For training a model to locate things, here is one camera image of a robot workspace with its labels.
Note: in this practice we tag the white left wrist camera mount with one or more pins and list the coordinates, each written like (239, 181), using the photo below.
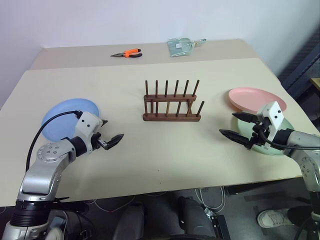
(86, 123)

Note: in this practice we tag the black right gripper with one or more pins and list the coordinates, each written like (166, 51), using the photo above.
(255, 140)

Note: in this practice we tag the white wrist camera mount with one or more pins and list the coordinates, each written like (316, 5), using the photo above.
(86, 123)
(273, 112)

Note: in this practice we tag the dark rounded shape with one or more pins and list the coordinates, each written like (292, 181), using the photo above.
(195, 220)

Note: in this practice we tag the blue plate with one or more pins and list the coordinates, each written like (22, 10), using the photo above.
(57, 117)

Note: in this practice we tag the pink plate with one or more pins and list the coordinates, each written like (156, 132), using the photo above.
(250, 98)

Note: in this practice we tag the wooden dish rack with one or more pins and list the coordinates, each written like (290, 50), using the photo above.
(172, 117)

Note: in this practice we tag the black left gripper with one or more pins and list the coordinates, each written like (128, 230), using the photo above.
(98, 142)

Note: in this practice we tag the clear plastic bag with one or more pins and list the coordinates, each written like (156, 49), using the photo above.
(180, 47)

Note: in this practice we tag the light wooden board edge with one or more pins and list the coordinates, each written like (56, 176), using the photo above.
(315, 82)

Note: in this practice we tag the light green plate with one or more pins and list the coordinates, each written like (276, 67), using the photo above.
(243, 127)

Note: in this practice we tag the black table crossbar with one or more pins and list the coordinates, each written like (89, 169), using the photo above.
(265, 187)

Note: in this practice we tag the white sneaker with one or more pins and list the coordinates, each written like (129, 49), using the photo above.
(272, 218)

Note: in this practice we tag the black metal base box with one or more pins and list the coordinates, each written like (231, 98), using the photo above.
(221, 228)

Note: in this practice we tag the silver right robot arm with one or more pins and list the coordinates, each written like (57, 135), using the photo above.
(301, 138)

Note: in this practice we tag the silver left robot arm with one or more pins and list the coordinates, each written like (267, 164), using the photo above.
(40, 175)

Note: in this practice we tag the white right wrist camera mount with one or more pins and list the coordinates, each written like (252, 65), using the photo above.
(273, 112)

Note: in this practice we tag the dark trouser leg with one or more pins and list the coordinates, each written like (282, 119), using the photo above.
(303, 215)

